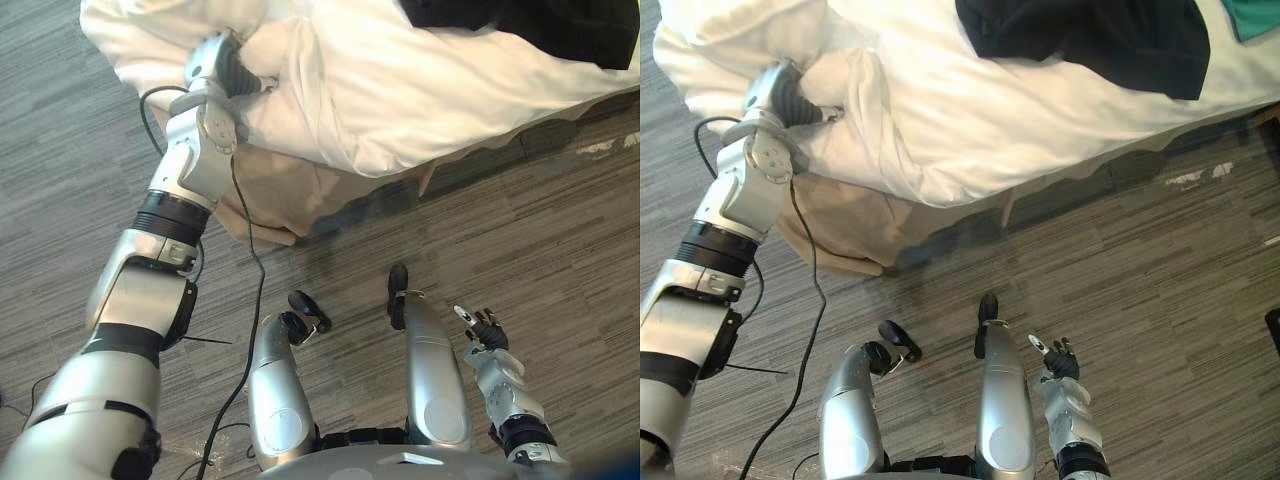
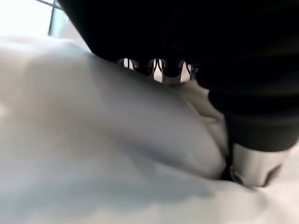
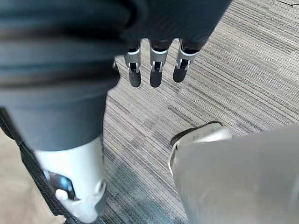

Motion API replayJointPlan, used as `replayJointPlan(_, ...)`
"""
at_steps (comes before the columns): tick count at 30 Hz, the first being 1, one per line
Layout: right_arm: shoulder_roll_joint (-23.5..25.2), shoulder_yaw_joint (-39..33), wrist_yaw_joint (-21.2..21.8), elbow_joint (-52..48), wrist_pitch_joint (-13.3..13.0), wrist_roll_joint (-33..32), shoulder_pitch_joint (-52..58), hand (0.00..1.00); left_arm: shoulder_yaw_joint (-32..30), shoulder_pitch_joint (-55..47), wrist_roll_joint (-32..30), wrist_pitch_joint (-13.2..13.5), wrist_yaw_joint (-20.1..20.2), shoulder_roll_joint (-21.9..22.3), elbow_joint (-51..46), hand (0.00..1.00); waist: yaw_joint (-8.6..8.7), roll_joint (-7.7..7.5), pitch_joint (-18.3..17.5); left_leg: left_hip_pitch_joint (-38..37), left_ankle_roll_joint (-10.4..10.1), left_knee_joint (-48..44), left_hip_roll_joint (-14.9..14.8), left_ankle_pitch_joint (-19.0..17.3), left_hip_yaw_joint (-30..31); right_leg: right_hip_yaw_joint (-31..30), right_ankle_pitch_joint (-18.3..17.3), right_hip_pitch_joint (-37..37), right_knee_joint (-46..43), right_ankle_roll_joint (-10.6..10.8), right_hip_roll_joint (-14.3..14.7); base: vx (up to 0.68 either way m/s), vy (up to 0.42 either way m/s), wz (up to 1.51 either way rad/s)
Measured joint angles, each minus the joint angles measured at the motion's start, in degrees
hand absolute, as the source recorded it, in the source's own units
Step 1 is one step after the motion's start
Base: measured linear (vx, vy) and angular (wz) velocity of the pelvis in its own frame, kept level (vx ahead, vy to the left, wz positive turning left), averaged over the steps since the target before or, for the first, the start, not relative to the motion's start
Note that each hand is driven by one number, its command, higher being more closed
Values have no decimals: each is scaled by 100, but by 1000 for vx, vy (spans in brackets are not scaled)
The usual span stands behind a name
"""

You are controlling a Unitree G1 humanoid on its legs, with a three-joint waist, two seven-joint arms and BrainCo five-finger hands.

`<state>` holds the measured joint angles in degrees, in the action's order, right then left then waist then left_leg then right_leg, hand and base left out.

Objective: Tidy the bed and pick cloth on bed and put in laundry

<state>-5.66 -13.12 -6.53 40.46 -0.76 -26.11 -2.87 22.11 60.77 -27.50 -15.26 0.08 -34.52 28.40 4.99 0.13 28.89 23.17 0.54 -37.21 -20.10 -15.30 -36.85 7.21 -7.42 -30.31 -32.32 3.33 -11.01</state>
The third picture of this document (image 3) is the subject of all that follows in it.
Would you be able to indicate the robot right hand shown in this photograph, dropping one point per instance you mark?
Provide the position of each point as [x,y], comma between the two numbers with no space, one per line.
[58,70]

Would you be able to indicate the silver robot right leg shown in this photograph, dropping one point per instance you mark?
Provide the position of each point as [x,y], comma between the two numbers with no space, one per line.
[238,182]

